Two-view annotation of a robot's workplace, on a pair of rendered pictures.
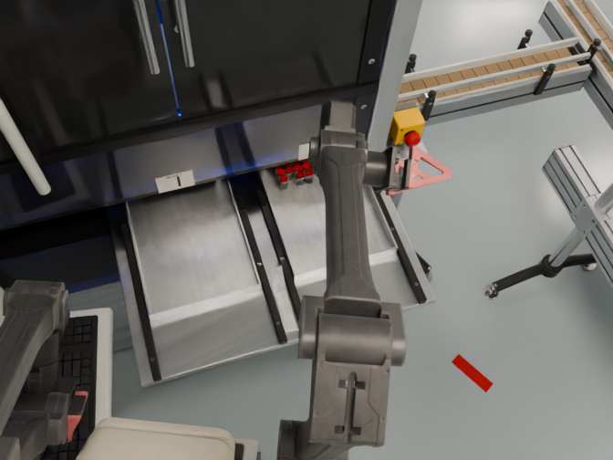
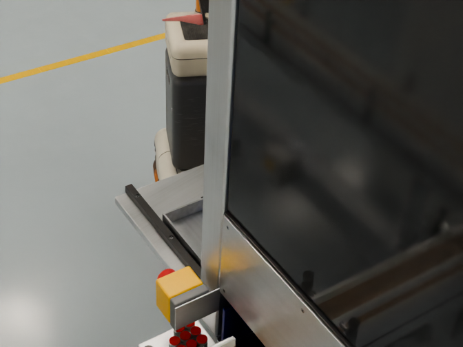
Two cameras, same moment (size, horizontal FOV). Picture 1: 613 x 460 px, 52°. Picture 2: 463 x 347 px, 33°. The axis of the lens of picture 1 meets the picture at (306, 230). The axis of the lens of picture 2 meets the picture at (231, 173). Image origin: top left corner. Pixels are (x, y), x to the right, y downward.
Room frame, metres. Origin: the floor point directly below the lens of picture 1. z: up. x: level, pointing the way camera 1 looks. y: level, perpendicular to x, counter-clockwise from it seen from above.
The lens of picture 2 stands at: (1.97, -0.35, 2.08)
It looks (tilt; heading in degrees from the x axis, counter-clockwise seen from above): 40 degrees down; 167
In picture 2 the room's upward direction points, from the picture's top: 3 degrees clockwise
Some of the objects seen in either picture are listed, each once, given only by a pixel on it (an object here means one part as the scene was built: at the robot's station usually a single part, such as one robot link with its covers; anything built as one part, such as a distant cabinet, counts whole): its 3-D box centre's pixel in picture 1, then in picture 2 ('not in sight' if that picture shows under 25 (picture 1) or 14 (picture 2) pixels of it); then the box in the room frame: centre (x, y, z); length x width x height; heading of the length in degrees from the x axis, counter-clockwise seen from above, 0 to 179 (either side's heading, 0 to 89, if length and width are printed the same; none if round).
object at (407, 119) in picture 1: (405, 124); (181, 297); (1.04, -0.22, 0.99); 0.08 x 0.07 x 0.07; 23
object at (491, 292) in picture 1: (545, 270); not in sight; (1.14, -0.94, 0.07); 0.50 x 0.08 x 0.14; 113
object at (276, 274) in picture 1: (284, 298); not in sight; (0.57, 0.04, 0.91); 0.14 x 0.03 x 0.06; 22
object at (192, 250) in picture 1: (190, 239); not in sight; (0.70, 0.28, 0.90); 0.34 x 0.26 x 0.04; 23
